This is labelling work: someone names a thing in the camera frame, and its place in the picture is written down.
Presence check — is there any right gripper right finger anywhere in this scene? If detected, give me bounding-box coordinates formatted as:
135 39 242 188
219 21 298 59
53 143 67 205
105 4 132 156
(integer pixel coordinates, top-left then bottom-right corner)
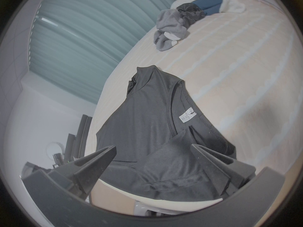
190 144 257 195

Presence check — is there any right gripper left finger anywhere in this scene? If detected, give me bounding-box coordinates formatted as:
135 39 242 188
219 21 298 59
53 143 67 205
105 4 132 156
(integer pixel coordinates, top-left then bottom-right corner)
51 146 117 196

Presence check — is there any black T-shirt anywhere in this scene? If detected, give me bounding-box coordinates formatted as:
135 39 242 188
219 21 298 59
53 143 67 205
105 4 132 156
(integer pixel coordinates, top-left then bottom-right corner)
96 65 237 201

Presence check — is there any bed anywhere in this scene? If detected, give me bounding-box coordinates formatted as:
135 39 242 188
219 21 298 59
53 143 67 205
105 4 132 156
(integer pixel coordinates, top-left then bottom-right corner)
89 0 303 216

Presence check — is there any blue-green curtain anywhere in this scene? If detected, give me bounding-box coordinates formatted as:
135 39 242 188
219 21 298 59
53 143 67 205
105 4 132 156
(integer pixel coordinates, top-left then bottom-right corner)
28 20 123 105
36 0 187 63

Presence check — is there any grey garment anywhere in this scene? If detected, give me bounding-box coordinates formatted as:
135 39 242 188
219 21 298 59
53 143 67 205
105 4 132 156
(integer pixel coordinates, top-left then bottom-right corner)
153 9 190 51

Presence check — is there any black glossy garment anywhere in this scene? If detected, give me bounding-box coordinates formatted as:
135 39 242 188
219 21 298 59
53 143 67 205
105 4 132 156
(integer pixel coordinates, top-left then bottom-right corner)
176 3 206 29

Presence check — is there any white garment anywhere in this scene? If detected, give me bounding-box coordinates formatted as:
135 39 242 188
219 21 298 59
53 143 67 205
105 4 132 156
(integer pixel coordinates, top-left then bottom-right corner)
219 0 246 14

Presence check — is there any dark blue garment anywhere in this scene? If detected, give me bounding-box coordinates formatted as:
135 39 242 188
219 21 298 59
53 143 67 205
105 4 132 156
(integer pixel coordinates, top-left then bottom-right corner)
194 0 224 16

